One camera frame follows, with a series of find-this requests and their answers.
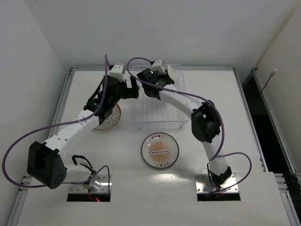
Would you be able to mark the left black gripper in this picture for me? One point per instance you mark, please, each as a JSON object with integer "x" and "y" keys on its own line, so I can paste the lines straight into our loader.
{"x": 128, "y": 88}

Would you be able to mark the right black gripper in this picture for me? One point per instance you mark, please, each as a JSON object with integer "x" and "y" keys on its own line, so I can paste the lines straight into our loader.
{"x": 147, "y": 80}

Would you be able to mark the floral pattern plate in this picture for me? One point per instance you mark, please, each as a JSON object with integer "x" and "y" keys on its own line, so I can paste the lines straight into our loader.
{"x": 112, "y": 120}
{"x": 173, "y": 75}

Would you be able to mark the orange sunburst plate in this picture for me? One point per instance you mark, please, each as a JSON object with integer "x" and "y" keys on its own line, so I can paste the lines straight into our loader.
{"x": 159, "y": 151}

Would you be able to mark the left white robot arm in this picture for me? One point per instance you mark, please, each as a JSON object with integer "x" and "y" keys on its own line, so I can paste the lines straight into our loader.
{"x": 45, "y": 160}

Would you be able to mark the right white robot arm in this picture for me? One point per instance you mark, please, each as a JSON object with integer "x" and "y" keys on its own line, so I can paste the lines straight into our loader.
{"x": 206, "y": 123}

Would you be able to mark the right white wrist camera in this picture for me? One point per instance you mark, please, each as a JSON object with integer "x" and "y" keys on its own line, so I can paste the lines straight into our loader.
{"x": 157, "y": 66}

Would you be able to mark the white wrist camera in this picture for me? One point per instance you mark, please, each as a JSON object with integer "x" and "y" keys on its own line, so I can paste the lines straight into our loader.
{"x": 157, "y": 66}
{"x": 117, "y": 71}

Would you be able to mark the clear wire dish rack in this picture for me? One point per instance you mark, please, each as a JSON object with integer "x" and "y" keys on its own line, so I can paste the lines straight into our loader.
{"x": 151, "y": 114}

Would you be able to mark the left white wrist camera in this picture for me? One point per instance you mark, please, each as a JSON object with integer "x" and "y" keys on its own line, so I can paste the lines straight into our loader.
{"x": 117, "y": 71}

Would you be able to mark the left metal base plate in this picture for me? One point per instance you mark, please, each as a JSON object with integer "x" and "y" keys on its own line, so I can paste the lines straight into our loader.
{"x": 101, "y": 184}

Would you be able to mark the metal base plate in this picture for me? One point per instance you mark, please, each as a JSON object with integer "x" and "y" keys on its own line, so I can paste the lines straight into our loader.
{"x": 203, "y": 185}
{"x": 101, "y": 184}

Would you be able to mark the black wall cable white plug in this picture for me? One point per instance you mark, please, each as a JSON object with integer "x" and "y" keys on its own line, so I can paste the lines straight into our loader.
{"x": 273, "y": 72}

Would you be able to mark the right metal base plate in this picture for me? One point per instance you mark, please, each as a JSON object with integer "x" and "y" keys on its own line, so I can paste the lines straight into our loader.
{"x": 203, "y": 185}

